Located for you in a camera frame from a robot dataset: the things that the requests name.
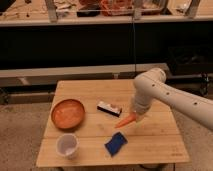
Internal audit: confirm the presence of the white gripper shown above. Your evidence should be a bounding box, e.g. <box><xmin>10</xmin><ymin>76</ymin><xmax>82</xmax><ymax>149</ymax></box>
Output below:
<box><xmin>130</xmin><ymin>98</ymin><xmax>149</xmax><ymax>122</ymax></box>

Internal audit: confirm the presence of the orange pepper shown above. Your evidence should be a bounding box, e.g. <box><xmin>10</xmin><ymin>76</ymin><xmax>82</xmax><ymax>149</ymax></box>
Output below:
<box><xmin>115</xmin><ymin>113</ymin><xmax>136</xmax><ymax>128</ymax></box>

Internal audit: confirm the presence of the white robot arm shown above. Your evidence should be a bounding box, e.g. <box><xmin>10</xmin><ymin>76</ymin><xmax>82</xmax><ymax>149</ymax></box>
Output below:
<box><xmin>131</xmin><ymin>68</ymin><xmax>213</xmax><ymax>131</ymax></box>

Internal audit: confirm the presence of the white ceramic cup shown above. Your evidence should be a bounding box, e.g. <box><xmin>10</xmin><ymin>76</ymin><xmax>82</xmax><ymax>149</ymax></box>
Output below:
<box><xmin>56</xmin><ymin>133</ymin><xmax>79</xmax><ymax>159</ymax></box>

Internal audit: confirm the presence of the black and white eraser block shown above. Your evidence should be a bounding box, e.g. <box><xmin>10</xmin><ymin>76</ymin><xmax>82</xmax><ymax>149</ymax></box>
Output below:
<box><xmin>97</xmin><ymin>101</ymin><xmax>122</xmax><ymax>117</ymax></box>

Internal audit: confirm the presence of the blue sponge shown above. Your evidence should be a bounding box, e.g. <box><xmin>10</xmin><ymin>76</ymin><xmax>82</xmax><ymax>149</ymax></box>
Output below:
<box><xmin>105</xmin><ymin>132</ymin><xmax>128</xmax><ymax>156</ymax></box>

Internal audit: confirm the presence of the black bin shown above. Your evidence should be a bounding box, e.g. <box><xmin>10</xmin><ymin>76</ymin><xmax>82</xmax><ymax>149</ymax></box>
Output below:
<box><xmin>167</xmin><ymin>45</ymin><xmax>213</xmax><ymax>75</ymax></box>

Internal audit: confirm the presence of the wooden table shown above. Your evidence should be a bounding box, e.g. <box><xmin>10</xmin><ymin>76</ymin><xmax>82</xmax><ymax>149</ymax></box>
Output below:
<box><xmin>37</xmin><ymin>79</ymin><xmax>189</xmax><ymax>167</ymax></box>

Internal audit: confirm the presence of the orange bowl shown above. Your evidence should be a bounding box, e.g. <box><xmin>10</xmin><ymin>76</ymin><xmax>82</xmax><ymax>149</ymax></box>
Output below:
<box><xmin>51</xmin><ymin>99</ymin><xmax>85</xmax><ymax>129</ymax></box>

